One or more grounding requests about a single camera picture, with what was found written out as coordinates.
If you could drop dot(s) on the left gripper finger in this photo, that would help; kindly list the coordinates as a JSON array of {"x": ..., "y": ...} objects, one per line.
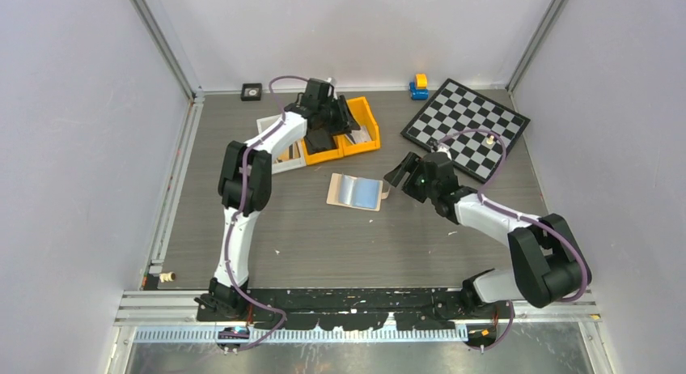
[
  {"x": 337, "y": 127},
  {"x": 345, "y": 113}
]

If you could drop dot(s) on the beige leather card holder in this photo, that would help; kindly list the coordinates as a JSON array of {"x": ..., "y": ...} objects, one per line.
[{"x": 356, "y": 192}]

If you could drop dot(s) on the orange plastic bin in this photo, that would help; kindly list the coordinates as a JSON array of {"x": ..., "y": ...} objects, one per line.
[
  {"x": 324, "y": 156},
  {"x": 362, "y": 113}
]

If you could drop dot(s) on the white striped card in bin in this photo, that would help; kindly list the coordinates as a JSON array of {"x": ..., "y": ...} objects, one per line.
[{"x": 359, "y": 136}]

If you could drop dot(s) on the blue yellow toy car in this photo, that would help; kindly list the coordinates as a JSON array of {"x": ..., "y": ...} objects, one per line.
[{"x": 418, "y": 87}]

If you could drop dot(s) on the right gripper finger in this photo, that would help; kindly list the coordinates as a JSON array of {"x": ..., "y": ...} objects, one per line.
[
  {"x": 397, "y": 177},
  {"x": 410, "y": 166}
]

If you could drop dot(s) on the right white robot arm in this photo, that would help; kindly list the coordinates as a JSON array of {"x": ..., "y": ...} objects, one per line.
[{"x": 546, "y": 263}]

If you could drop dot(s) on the middle orange plastic bin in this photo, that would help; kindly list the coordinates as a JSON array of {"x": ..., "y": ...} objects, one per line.
[{"x": 324, "y": 156}]

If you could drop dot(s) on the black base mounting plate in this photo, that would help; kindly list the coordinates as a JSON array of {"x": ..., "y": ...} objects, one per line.
[{"x": 349, "y": 309}]

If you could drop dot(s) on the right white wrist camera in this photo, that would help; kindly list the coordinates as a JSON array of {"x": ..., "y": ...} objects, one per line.
[{"x": 437, "y": 146}]

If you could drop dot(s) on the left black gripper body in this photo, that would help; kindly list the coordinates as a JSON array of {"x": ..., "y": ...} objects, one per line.
[{"x": 332, "y": 107}]

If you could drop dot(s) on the white plastic bin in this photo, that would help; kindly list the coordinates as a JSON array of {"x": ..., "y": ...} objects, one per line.
[{"x": 265, "y": 122}]

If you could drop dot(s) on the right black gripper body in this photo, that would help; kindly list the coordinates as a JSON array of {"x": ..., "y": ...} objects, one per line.
[{"x": 421, "y": 180}]

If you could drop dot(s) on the right orange plastic bin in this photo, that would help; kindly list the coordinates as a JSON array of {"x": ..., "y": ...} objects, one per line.
[{"x": 362, "y": 113}]

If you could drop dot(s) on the black white chessboard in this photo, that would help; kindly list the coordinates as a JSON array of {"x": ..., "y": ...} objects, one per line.
[{"x": 455, "y": 107}]

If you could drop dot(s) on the black cards in orange bin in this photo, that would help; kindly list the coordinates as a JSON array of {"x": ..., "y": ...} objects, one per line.
[{"x": 318, "y": 141}]

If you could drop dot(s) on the gold cards in white bin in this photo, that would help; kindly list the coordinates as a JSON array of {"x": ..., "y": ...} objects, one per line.
[{"x": 290, "y": 153}]

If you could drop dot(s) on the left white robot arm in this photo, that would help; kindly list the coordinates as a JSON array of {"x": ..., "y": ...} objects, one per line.
[{"x": 245, "y": 187}]

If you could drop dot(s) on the small black square box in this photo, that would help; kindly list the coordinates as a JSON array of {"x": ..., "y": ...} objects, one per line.
[{"x": 251, "y": 92}]

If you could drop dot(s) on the small beige chess piece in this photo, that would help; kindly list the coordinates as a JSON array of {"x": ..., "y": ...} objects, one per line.
[{"x": 166, "y": 277}]

